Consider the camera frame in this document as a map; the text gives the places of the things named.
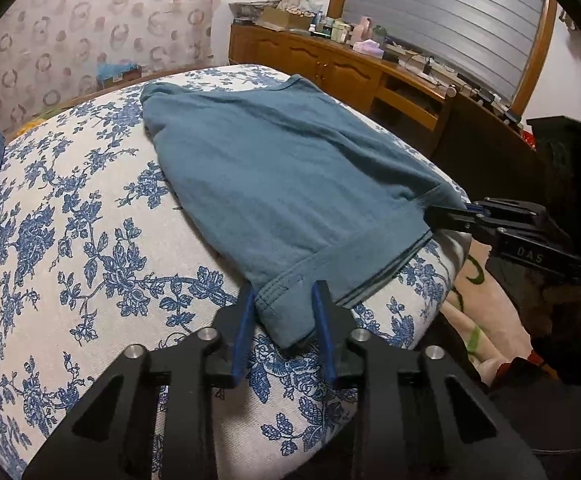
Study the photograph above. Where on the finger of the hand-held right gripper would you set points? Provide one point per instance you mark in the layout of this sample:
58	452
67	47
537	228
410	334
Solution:
505	208
450	219

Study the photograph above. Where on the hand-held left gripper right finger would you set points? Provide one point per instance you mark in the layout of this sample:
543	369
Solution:
321	332

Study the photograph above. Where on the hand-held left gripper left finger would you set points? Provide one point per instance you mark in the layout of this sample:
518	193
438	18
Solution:
243	332

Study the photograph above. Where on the teal blue t-shirt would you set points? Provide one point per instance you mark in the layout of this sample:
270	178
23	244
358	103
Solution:
280	175

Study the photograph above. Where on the person's right hand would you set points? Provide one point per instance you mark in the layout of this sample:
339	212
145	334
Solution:
563	310

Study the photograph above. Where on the dark wooden panel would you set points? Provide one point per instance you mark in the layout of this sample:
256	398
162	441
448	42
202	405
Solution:
480	145

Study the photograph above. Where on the colourful flower blanket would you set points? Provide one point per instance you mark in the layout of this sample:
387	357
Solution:
470	310

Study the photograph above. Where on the white power strip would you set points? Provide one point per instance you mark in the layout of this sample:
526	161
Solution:
415	57

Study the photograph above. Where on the white blue floral cloth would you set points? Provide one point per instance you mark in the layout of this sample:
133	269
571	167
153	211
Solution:
70	260

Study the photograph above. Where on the pink tissue box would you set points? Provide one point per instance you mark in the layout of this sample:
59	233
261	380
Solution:
369	48

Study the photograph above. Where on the green bottle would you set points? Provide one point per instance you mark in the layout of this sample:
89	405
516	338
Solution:
381	35

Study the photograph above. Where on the grey window blind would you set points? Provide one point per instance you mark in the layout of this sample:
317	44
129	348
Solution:
445	15

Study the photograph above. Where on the pink bottle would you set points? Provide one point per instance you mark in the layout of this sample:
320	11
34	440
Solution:
363	29

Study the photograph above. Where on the group of toiletry bottles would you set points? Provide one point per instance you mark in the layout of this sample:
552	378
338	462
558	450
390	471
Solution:
333	27

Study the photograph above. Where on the wooden sideboard cabinet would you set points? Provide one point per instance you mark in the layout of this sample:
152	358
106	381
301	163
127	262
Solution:
295	55

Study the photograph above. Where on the open cardboard tray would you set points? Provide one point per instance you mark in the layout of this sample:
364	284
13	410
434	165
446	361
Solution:
283	19

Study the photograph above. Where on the small cardboard box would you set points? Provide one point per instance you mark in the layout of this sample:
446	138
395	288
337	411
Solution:
123	79

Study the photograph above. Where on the patterned tray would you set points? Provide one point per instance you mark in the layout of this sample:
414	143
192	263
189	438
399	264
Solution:
253	7

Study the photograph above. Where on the circle print curtain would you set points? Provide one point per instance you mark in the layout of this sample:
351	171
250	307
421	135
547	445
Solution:
70	25

